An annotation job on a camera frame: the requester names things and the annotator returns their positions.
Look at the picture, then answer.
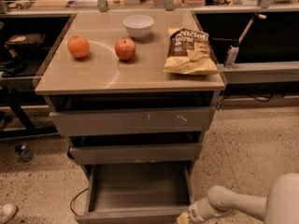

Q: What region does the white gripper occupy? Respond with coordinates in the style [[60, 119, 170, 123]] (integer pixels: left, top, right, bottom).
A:
[[177, 201, 206, 224]]

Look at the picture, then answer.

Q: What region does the grey bottom drawer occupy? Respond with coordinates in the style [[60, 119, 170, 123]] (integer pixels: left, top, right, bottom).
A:
[[76, 161, 193, 224]]

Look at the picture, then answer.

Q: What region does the grey drawer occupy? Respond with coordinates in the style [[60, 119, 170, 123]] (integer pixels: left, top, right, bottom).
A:
[[76, 161, 193, 224], [50, 91, 215, 136], [70, 132, 202, 164]]

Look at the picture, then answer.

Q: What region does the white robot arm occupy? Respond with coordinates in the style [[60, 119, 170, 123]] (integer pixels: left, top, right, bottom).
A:
[[177, 173, 299, 224]]

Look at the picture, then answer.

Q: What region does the grey middle drawer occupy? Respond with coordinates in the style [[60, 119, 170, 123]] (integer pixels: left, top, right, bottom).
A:
[[70, 132, 202, 164]]

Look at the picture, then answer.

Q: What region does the grey top drawer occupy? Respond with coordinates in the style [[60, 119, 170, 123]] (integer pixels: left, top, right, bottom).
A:
[[50, 91, 215, 136]]

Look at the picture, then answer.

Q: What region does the grey drawer cabinet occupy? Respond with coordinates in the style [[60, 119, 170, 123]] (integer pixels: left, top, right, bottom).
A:
[[35, 9, 226, 224]]

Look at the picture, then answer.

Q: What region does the yellow brown chip bag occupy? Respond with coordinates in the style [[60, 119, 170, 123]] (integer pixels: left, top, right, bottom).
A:
[[164, 28, 219, 76]]

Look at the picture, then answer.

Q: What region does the small dark floor object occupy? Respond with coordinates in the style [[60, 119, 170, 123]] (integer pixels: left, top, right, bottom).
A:
[[15, 145, 33, 162]]

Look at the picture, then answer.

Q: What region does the white shoe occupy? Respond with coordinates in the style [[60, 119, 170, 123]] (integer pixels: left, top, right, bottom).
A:
[[0, 203, 18, 224]]

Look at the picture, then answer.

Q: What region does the red apple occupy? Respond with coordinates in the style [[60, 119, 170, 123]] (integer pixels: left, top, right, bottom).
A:
[[114, 37, 136, 61]]

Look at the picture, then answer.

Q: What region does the white bowl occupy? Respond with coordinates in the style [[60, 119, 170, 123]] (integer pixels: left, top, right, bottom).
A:
[[123, 15, 154, 39]]

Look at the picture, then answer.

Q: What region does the orange fruit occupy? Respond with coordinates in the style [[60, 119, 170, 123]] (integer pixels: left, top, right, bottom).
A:
[[67, 35, 90, 59]]

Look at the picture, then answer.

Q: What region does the black office chair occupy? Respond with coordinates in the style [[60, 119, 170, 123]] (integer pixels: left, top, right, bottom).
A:
[[4, 33, 48, 76]]

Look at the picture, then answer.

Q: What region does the black floor cable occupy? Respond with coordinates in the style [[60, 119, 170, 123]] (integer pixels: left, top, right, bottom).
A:
[[69, 187, 90, 221]]

